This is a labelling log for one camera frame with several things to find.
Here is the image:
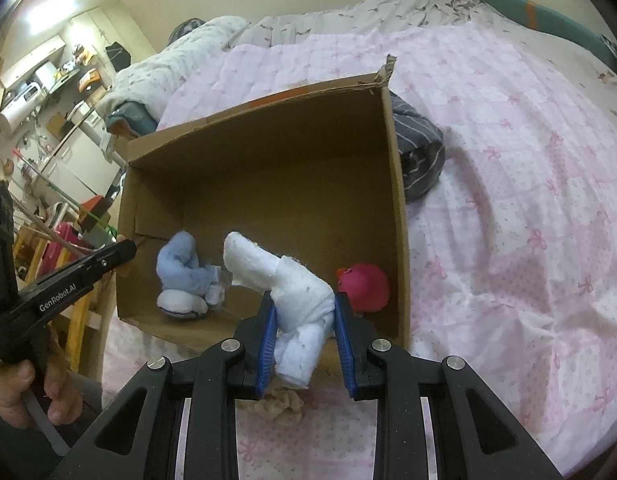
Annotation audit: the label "beige scrunchie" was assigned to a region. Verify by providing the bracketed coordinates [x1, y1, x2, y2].
[251, 384, 304, 426]

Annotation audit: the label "white water heater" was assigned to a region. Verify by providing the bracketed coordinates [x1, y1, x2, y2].
[0, 95, 42, 133]

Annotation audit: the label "pink bow print quilt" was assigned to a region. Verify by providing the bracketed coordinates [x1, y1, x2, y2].
[103, 22, 617, 480]

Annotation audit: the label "dark striped cloth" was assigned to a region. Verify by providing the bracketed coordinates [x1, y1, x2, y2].
[391, 92, 447, 202]

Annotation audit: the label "red storage box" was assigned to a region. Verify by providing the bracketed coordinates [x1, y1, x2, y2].
[41, 220, 89, 267]

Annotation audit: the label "brown cardboard box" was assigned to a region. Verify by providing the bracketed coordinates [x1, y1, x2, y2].
[116, 54, 412, 386]

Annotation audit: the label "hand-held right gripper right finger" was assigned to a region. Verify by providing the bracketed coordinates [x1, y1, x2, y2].
[335, 291, 562, 480]

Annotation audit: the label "blue fluffy sock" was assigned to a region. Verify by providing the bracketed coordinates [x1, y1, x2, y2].
[156, 231, 224, 321]

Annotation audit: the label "white wall cabinets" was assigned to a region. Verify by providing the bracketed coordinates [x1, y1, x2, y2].
[1, 42, 66, 87]

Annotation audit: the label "green broom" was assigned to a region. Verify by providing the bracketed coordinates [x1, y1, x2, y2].
[46, 180, 112, 235]

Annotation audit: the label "pink soft toy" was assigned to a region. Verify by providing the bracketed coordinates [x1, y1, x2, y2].
[337, 262, 391, 313]

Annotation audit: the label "white towel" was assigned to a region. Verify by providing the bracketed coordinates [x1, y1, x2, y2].
[223, 231, 337, 390]

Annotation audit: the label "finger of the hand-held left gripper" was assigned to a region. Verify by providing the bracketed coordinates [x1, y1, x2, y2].
[83, 239, 138, 282]

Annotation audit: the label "yellow wooden rack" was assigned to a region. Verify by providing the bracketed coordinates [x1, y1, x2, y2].
[13, 230, 114, 377]

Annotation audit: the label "black hanging garment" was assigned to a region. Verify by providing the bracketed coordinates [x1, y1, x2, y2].
[106, 42, 134, 74]

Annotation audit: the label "person's left hand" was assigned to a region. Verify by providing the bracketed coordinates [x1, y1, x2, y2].
[0, 330, 84, 431]

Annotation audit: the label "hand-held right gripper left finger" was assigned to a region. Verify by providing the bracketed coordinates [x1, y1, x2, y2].
[48, 292, 279, 480]

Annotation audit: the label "black white patterned cloth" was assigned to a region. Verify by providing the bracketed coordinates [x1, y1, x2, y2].
[601, 35, 617, 86]

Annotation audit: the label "white floral duvet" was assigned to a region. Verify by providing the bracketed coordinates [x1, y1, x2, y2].
[96, 15, 252, 121]

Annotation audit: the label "teal headboard cushion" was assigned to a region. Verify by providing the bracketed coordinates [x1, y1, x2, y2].
[477, 0, 614, 56]

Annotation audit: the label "person's grey clothing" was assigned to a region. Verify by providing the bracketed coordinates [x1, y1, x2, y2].
[0, 385, 104, 480]

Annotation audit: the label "grey patterned pillow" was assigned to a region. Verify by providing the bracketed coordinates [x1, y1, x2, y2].
[169, 19, 207, 46]

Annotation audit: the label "clear plastic wrap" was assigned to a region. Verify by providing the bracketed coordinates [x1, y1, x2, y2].
[206, 262, 234, 311]

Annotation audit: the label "white floral bed sheet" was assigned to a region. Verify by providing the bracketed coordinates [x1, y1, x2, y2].
[228, 0, 617, 91]

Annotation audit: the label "white cylindrical appliance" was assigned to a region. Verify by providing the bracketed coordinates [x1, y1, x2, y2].
[36, 62, 59, 93]

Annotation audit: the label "teal folded cloth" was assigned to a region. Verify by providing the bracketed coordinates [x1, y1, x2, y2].
[106, 101, 159, 138]

